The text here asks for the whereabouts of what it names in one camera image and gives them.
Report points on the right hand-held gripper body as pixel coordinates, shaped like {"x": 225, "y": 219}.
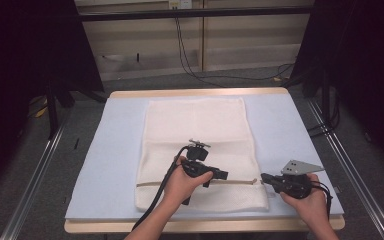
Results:
{"x": 293, "y": 183}

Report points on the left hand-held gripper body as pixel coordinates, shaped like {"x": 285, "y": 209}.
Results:
{"x": 196, "y": 163}

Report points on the white mesh laundry bag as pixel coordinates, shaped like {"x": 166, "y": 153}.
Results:
{"x": 200, "y": 123}

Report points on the person's left hand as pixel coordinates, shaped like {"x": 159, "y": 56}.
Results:
{"x": 183, "y": 186}

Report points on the person's right hand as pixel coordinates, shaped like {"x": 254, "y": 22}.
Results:
{"x": 310, "y": 205}

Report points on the wooden table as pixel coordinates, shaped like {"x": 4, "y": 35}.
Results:
{"x": 196, "y": 91}

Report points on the light blue table mat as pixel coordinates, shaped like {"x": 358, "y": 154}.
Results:
{"x": 113, "y": 150}

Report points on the black stand leg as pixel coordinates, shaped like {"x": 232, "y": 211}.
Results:
{"x": 326, "y": 100}
{"x": 52, "y": 113}

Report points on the dark curtain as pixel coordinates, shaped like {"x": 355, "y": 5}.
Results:
{"x": 363, "y": 66}
{"x": 20, "y": 66}

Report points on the black horizontal bar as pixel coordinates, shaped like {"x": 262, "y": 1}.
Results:
{"x": 196, "y": 14}

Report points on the yellow floor tape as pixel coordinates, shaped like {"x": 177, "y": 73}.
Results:
{"x": 42, "y": 112}

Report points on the metal floor rail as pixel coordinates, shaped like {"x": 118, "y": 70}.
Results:
{"x": 30, "y": 190}
{"x": 356, "y": 180}

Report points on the white wall socket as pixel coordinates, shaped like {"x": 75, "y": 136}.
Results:
{"x": 180, "y": 3}

